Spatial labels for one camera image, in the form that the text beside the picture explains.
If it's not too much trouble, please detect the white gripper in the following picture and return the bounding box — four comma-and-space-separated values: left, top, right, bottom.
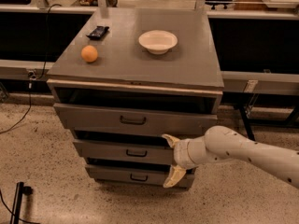
162, 133, 197, 188

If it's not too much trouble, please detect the grey drawer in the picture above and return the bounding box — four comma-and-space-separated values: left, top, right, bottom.
85, 163, 196, 189
73, 139, 173, 165
54, 103, 217, 136

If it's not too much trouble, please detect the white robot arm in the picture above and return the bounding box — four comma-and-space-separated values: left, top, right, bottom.
163, 126, 299, 188

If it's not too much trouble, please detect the grey bottom drawer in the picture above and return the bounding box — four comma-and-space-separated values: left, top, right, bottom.
85, 163, 196, 189

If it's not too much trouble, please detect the grey drawer cabinet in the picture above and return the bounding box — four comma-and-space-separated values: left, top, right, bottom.
46, 7, 225, 191

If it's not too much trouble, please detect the grey top drawer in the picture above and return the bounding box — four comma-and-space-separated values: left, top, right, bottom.
54, 103, 217, 136

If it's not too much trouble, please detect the black stand leg right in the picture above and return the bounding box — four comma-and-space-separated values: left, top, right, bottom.
234, 104, 255, 141

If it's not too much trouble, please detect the white bowl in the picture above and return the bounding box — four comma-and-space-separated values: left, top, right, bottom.
138, 30, 178, 55

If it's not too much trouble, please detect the orange fruit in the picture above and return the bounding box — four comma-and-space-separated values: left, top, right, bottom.
81, 45, 98, 63

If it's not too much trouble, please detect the dark snack bar wrapper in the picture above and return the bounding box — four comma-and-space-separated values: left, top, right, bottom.
87, 26, 109, 40

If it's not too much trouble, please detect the black stand bottom left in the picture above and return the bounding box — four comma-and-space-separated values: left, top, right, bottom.
0, 182, 40, 224

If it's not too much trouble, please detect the black power cable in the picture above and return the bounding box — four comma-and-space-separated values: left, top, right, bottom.
0, 3, 64, 135

